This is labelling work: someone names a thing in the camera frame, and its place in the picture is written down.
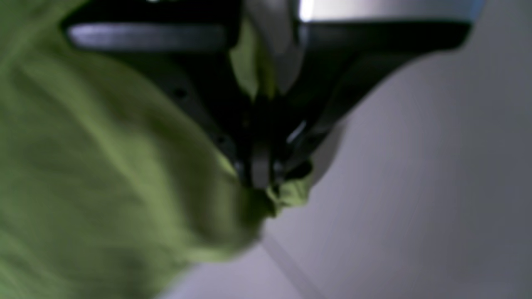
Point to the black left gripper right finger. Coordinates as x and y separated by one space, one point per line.
341 50

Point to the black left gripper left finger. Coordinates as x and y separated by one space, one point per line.
182 46

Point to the green T-shirt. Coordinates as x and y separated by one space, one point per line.
108 191

